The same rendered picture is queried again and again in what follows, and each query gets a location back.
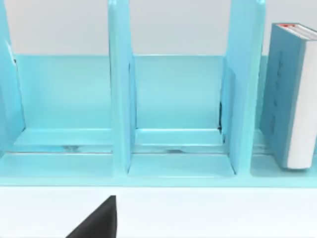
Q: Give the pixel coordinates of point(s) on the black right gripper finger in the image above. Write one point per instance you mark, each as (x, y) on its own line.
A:
(102, 220)

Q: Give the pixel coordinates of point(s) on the blue book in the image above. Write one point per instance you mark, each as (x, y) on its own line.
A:
(284, 99)

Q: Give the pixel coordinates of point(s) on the light blue rack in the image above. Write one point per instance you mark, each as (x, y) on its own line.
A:
(168, 99)

